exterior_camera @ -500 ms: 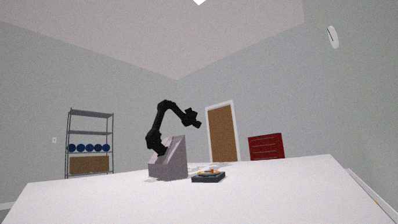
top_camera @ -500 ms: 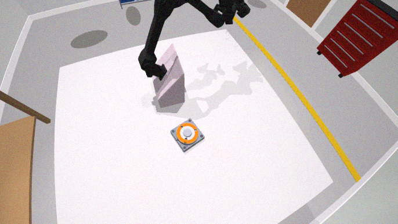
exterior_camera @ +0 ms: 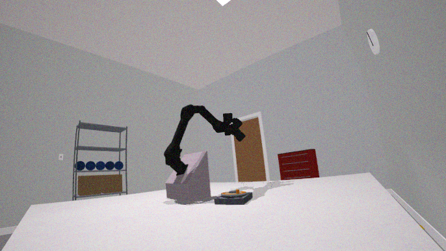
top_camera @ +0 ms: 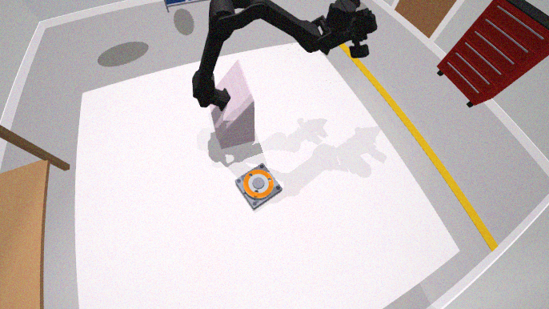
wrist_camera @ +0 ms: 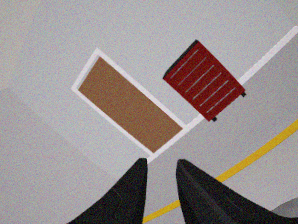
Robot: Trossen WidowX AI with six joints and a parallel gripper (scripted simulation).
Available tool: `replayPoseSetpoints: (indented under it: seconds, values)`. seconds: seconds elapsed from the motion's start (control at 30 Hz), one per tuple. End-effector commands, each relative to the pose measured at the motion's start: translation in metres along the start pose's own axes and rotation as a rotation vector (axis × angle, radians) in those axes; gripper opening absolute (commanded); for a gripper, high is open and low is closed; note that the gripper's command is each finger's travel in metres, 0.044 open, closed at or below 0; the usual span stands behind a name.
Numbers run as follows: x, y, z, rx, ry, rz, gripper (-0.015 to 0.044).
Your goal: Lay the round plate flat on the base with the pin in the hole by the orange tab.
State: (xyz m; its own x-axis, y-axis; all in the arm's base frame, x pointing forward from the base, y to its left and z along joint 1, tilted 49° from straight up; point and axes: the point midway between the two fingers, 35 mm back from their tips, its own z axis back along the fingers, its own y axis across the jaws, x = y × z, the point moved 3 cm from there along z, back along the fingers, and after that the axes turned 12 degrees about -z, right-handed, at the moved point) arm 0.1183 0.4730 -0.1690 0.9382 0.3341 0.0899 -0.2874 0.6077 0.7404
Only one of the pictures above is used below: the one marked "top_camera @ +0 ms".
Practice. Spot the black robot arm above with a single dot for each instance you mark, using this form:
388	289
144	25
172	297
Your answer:
223	21

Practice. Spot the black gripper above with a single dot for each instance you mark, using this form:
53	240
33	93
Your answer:
357	51

